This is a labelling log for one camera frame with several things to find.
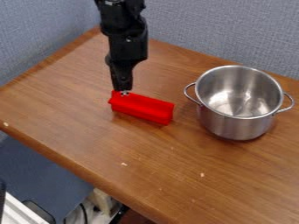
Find red rectangular block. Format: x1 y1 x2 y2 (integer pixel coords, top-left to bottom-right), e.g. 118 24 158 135
108 91 174 125

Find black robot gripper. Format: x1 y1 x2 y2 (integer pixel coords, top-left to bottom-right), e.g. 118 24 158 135
100 16 148 95

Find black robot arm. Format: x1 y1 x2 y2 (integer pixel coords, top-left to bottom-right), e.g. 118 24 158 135
95 0 148 92

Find black and white chair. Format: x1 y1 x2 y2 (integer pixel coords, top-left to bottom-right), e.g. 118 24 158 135
0 179 56 224

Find white items under table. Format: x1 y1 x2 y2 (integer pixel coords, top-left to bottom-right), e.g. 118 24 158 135
63 188 127 224

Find stainless steel pot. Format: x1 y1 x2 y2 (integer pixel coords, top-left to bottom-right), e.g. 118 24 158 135
183 65 295 141

